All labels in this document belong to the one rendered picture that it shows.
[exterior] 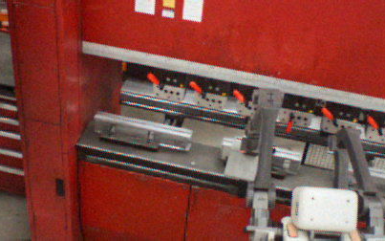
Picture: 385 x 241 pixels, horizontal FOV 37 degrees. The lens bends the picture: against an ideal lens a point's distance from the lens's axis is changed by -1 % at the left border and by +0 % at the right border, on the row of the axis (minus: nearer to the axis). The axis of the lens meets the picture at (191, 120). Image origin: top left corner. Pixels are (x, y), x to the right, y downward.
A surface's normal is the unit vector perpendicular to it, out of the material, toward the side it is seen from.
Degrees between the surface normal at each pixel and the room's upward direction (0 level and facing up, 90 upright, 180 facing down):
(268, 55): 90
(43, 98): 90
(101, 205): 90
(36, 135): 90
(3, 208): 0
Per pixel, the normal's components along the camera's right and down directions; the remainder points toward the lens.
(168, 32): -0.22, 0.56
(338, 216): 0.05, -0.10
